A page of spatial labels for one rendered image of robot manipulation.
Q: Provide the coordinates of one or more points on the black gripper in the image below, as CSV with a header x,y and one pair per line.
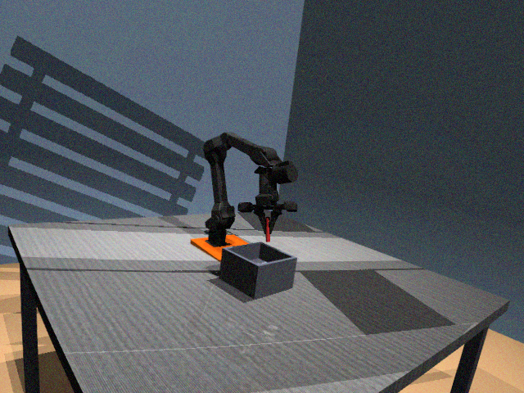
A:
x,y
247,207

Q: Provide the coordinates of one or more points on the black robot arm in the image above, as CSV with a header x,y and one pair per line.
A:
x,y
215,151

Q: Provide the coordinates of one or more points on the red peg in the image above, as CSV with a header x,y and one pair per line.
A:
x,y
267,221

